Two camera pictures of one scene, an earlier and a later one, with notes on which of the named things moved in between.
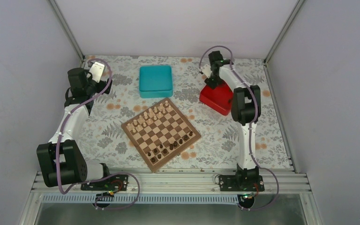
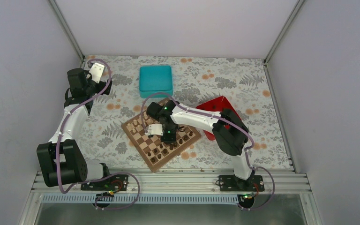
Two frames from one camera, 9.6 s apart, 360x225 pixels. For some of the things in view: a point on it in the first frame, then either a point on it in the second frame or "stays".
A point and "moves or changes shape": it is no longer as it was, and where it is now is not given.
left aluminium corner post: [67, 29] stays
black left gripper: [102, 86] stays
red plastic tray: [219, 99] moves or changes shape
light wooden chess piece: [129, 126] stays
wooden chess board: [160, 132] stays
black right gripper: [212, 85] -> [170, 139]
